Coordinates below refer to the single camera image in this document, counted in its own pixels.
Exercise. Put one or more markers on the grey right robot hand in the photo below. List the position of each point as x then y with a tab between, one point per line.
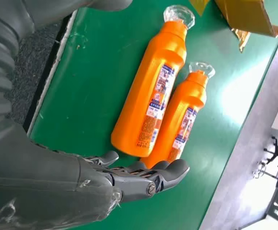
45	190

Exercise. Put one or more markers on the yellow taped cardboard box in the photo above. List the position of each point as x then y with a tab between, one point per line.
244	12

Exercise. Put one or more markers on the black wheeled chair base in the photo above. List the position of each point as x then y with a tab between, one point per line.
276	152

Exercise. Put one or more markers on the green table mat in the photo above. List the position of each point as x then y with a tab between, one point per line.
93	79

